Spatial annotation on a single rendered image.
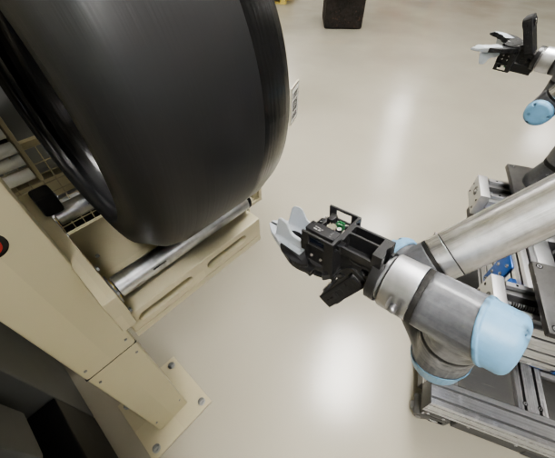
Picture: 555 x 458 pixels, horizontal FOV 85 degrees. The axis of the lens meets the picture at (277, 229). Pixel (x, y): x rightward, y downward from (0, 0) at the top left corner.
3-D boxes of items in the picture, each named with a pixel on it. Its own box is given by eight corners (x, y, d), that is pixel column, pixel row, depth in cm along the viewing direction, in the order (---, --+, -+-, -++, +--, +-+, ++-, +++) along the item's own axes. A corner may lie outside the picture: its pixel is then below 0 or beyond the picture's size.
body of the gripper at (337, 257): (328, 201, 45) (405, 234, 39) (327, 242, 51) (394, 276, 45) (295, 229, 42) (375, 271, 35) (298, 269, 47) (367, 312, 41)
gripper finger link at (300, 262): (292, 231, 50) (337, 254, 45) (293, 239, 51) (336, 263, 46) (273, 247, 48) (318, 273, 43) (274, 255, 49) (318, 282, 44)
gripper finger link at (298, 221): (281, 192, 51) (325, 213, 46) (283, 218, 55) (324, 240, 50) (268, 201, 50) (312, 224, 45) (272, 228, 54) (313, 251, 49)
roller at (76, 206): (59, 229, 68) (45, 213, 66) (54, 225, 72) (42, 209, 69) (185, 163, 86) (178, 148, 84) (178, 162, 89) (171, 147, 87)
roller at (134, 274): (121, 304, 56) (108, 288, 53) (112, 294, 59) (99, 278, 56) (254, 208, 73) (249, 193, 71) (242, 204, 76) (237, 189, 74)
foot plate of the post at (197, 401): (154, 462, 110) (153, 462, 109) (118, 406, 122) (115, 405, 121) (212, 402, 124) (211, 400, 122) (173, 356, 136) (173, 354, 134)
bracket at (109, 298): (123, 333, 56) (101, 306, 48) (41, 227, 74) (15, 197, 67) (140, 320, 57) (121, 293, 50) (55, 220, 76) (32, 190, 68)
